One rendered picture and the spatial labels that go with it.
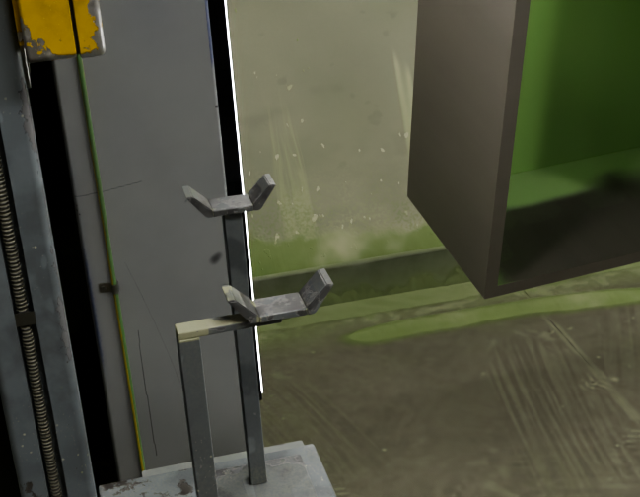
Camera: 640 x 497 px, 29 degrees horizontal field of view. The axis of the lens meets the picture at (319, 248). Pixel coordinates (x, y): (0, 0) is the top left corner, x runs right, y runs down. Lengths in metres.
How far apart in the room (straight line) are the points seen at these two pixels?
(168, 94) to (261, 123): 1.65
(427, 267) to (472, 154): 0.98
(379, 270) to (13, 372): 2.15
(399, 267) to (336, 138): 0.36
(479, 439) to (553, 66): 0.78
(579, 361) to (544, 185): 0.49
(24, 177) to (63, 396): 0.19
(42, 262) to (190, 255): 0.58
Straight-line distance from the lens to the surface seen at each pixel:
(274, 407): 2.74
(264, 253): 3.02
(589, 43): 2.53
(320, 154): 3.09
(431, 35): 2.26
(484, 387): 2.78
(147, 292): 1.53
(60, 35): 0.86
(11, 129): 0.91
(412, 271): 3.11
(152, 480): 1.28
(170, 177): 1.47
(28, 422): 1.02
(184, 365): 0.92
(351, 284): 3.08
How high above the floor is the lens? 1.53
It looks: 26 degrees down
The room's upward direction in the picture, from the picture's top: 4 degrees counter-clockwise
